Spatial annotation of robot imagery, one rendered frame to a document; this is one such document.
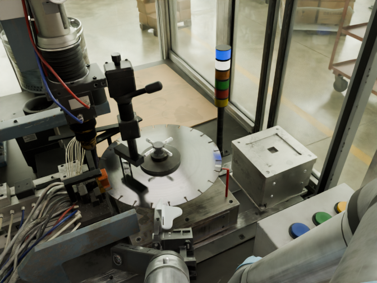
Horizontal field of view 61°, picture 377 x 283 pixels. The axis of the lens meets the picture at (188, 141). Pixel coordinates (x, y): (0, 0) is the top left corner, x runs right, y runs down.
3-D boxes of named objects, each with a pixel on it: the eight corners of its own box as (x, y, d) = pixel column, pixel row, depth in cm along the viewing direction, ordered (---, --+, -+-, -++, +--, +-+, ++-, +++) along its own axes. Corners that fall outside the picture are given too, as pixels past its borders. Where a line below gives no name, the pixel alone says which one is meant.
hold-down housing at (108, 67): (140, 129, 76) (128, 47, 64) (144, 140, 73) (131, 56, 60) (117, 133, 75) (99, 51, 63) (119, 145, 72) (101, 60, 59)
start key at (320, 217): (322, 214, 78) (324, 209, 76) (335, 226, 75) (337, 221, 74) (309, 220, 76) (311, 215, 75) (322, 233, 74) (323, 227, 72)
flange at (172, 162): (168, 179, 80) (168, 172, 79) (131, 167, 84) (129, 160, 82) (187, 152, 88) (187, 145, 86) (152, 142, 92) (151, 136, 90)
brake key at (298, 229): (299, 225, 75) (301, 219, 74) (312, 238, 73) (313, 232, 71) (286, 231, 74) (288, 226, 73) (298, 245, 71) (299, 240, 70)
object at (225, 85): (224, 81, 102) (224, 73, 100) (231, 87, 98) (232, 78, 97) (211, 85, 100) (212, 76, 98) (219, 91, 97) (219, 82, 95)
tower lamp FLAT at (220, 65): (225, 63, 98) (225, 53, 96) (233, 68, 94) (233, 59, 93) (212, 65, 96) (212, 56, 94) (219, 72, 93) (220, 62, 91)
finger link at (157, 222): (163, 218, 71) (164, 254, 65) (155, 218, 71) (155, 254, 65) (162, 205, 68) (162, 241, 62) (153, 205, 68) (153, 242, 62)
